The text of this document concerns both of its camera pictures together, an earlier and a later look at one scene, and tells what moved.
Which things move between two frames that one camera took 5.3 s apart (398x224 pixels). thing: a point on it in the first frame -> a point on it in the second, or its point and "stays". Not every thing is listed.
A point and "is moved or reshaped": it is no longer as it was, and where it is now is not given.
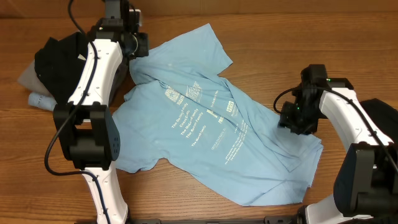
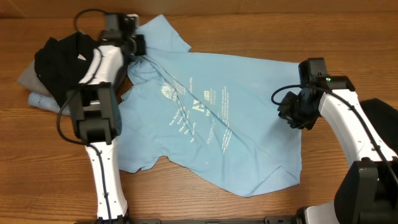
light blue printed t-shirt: (184, 116) is moved or reshaped
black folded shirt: (58, 64) stays
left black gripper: (143, 50) stays
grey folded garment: (30, 81) stays
